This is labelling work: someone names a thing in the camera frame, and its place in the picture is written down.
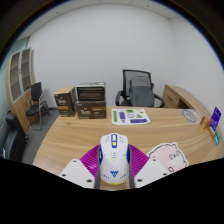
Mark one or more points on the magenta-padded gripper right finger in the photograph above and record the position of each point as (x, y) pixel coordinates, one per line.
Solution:
(150, 171)

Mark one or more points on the white blue yellow computer mouse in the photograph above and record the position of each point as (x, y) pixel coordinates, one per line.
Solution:
(114, 160)

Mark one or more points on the black mesh office chair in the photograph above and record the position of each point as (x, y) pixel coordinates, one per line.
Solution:
(126, 83)

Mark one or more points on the wooden shelf cabinet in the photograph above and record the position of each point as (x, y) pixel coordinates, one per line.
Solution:
(20, 80)

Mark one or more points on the small teal box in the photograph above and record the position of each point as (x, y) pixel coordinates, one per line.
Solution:
(217, 137)

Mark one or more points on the open black display box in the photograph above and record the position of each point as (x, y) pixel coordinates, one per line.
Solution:
(90, 92)

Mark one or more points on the grey backpack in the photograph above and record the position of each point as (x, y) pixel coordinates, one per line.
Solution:
(141, 91)

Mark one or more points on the round white printed mat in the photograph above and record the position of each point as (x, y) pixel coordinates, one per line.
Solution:
(190, 115)

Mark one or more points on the tall brown cardboard box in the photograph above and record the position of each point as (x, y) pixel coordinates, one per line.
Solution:
(64, 101)

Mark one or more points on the wooden side desk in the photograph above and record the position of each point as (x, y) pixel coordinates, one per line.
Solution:
(180, 96)

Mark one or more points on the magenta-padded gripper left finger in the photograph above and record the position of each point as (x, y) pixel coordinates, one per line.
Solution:
(78, 171)

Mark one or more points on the green purple printed sheet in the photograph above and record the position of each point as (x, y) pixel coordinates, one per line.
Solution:
(130, 116)

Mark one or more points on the small orange box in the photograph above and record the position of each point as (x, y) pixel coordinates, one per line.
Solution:
(205, 122)

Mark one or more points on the purple card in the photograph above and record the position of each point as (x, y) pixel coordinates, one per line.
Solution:
(216, 118)

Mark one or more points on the pink pig-shaped mouse pad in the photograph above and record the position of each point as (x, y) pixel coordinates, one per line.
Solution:
(170, 156)

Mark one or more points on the black visitor chair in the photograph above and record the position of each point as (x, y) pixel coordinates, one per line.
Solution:
(36, 96)

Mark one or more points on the black leather sofa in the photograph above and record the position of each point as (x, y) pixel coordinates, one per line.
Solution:
(11, 143)

